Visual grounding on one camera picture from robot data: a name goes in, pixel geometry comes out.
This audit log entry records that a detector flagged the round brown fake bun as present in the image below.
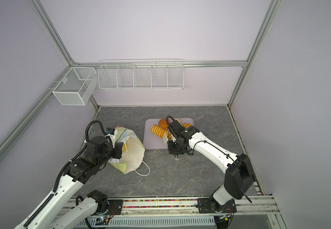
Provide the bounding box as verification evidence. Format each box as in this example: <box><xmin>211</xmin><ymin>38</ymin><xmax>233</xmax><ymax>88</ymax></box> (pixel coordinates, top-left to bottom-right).
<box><xmin>158</xmin><ymin>118</ymin><xmax>168</xmax><ymax>130</ymax></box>

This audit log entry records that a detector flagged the long ridged yellow bread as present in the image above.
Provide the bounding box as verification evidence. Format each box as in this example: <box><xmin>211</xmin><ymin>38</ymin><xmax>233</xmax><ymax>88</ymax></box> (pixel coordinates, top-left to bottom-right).
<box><xmin>150</xmin><ymin>125</ymin><xmax>168</xmax><ymax>138</ymax></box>

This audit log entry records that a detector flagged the green paper gift bag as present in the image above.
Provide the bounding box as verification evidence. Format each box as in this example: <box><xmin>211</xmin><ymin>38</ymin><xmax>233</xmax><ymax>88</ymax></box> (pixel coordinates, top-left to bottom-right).
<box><xmin>109</xmin><ymin>126</ymin><xmax>150</xmax><ymax>177</ymax></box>

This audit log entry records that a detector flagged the yellow fake bread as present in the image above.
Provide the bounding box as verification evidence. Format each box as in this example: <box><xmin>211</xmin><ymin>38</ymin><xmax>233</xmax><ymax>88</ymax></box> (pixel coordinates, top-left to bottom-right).
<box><xmin>182</xmin><ymin>123</ymin><xmax>191</xmax><ymax>128</ymax></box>

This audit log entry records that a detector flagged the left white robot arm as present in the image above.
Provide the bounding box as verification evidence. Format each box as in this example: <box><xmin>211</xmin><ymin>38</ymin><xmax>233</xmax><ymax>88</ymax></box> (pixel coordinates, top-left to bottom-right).
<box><xmin>16</xmin><ymin>120</ymin><xmax>123</xmax><ymax>229</ymax></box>

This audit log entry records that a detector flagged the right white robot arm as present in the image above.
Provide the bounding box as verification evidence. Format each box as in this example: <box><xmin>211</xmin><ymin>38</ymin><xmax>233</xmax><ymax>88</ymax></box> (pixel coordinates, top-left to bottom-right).
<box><xmin>165</xmin><ymin>115</ymin><xmax>256</xmax><ymax>212</ymax></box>

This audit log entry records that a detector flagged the lavender plastic tray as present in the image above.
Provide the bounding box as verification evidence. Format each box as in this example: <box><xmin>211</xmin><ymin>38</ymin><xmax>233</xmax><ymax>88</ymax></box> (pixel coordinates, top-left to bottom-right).
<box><xmin>143</xmin><ymin>118</ymin><xmax>196</xmax><ymax>150</ymax></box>

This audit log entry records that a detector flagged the small white mesh basket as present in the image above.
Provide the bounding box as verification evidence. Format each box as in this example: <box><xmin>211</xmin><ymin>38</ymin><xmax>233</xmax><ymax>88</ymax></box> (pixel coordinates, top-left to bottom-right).
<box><xmin>53</xmin><ymin>67</ymin><xmax>98</xmax><ymax>106</ymax></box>

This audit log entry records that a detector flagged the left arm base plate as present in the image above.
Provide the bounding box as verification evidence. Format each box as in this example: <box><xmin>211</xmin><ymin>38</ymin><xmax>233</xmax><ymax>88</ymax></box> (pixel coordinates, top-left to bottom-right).
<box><xmin>96</xmin><ymin>199</ymin><xmax>123</xmax><ymax>215</ymax></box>

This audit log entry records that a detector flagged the long white wire rack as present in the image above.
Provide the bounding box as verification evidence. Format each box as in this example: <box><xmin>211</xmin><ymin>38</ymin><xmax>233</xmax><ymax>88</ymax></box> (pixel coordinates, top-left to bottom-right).
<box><xmin>97</xmin><ymin>59</ymin><xmax>184</xmax><ymax>90</ymax></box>

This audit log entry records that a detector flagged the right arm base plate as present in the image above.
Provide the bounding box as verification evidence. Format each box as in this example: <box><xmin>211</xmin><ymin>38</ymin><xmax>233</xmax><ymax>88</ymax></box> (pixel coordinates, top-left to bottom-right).
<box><xmin>196</xmin><ymin>198</ymin><xmax>237</xmax><ymax>214</ymax></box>

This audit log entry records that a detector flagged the white vented cable duct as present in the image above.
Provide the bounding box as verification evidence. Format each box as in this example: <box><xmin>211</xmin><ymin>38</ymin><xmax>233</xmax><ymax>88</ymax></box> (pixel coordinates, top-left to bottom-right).
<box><xmin>89</xmin><ymin>216</ymin><xmax>216</xmax><ymax>229</ymax></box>

